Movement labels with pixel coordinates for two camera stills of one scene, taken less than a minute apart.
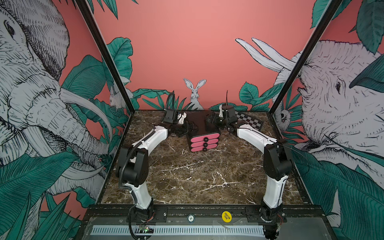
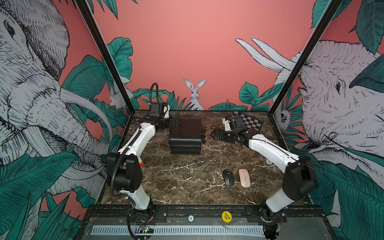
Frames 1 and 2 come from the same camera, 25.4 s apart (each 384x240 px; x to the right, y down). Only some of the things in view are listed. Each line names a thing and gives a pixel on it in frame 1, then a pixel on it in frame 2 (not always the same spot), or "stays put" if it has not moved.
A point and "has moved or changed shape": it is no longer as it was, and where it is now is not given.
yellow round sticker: [226, 216] stays put
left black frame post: [106, 53] stays put
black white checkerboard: [255, 123] stays put
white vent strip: [121, 230] stays put
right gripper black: [216, 117] to [218, 130]
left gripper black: [187, 130] to [172, 123]
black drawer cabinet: [204, 138] has moved or changed shape
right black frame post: [331, 11] stays put
